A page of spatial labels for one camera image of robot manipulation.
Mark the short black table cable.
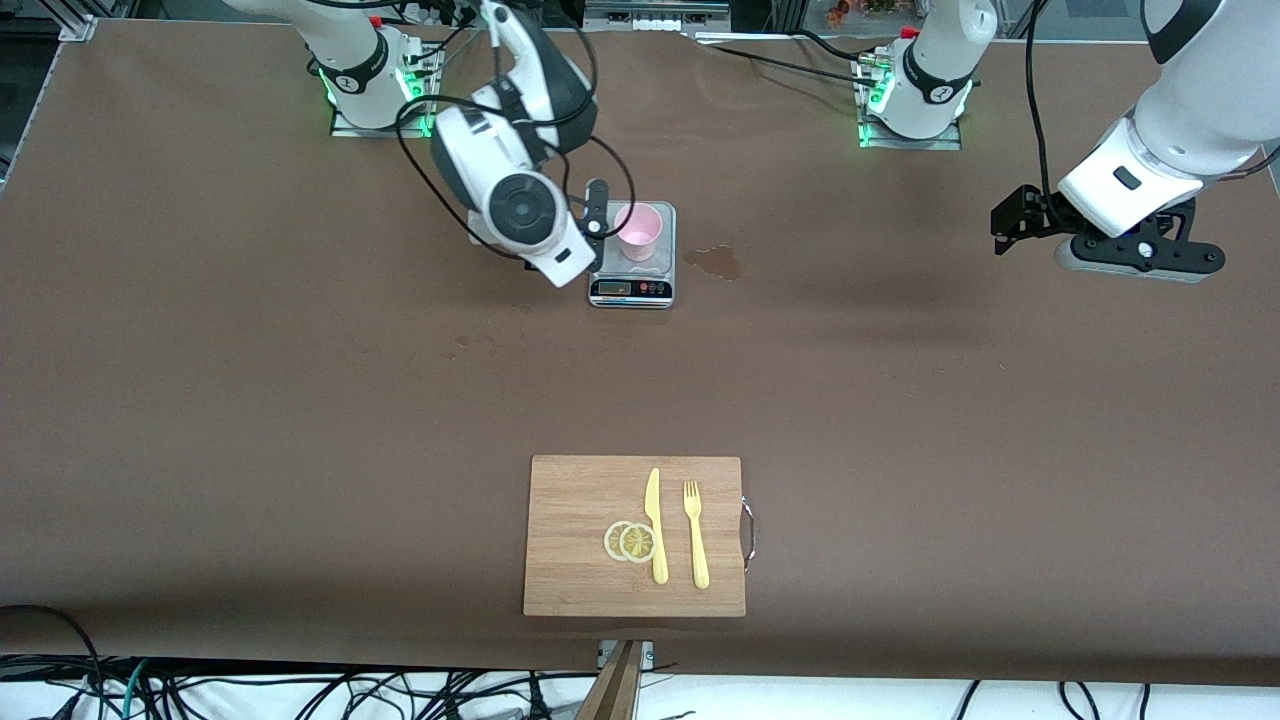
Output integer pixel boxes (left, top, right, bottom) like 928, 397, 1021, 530
795, 28, 871, 63

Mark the pink plastic cup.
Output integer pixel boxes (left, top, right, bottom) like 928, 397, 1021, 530
613, 202, 664, 264

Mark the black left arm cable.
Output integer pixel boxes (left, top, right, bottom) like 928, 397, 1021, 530
1025, 0, 1056, 196

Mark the teal floor cable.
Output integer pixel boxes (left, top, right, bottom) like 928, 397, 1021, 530
95, 658, 151, 720

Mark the grey digital kitchen scale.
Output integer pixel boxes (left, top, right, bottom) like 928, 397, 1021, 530
588, 200, 678, 310

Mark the wooden beam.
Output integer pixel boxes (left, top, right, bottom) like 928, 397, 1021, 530
575, 640, 643, 720

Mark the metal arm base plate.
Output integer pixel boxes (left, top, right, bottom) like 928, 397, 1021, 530
330, 45, 438, 139
857, 60, 964, 151

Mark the yellow plastic fork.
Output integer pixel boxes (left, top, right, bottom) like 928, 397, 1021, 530
683, 480, 711, 590

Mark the brown table cover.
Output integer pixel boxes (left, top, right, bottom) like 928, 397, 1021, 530
0, 18, 1280, 687

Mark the yellow plastic knife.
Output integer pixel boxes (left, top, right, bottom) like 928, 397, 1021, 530
644, 467, 669, 586

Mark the long black table cable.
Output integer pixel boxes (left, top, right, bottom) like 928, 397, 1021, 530
695, 40, 876, 86

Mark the grey power strip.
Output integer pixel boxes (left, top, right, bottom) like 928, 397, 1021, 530
583, 0, 733, 33

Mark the wooden cutting board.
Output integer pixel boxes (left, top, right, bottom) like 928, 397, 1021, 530
523, 455, 748, 618

